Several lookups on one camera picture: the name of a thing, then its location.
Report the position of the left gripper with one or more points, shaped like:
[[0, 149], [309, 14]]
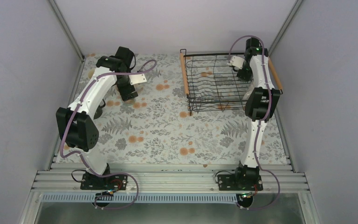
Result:
[[123, 91]]

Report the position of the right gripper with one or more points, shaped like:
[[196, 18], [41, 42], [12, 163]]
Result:
[[245, 76]]

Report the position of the dark grey mug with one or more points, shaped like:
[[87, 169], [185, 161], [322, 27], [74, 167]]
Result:
[[99, 110]]

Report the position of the floral pastel mug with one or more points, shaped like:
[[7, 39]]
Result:
[[136, 99]]

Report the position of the cream ribbed mug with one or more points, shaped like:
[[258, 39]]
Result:
[[91, 73]]

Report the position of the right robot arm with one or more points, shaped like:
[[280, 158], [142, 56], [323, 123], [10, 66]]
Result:
[[261, 100]]

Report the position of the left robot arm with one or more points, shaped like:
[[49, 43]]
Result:
[[77, 130]]

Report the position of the floral tablecloth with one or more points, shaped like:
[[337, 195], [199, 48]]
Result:
[[160, 129]]

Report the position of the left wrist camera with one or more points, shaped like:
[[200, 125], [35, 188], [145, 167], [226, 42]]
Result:
[[137, 79]]

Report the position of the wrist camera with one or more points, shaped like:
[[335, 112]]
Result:
[[236, 62], [137, 79]]

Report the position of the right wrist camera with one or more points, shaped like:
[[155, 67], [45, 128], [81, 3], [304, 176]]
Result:
[[236, 62]]

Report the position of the right wooden rack handle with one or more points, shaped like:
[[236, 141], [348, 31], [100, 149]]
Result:
[[275, 75]]

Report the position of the wooden rack handle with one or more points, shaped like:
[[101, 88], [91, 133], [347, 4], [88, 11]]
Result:
[[184, 75], [275, 75]]

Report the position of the black wire dish rack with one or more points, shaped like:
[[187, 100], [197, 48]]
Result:
[[213, 84]]

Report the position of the left wooden rack handle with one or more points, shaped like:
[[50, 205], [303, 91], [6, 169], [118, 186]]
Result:
[[184, 75]]

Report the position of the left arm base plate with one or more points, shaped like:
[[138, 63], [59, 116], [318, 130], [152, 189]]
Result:
[[92, 182]]

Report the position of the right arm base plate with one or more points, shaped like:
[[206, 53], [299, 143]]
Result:
[[238, 182]]

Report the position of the aluminium rail frame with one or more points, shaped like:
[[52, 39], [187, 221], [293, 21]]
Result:
[[278, 180]]

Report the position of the slotted cable duct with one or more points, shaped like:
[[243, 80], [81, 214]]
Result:
[[79, 197]]

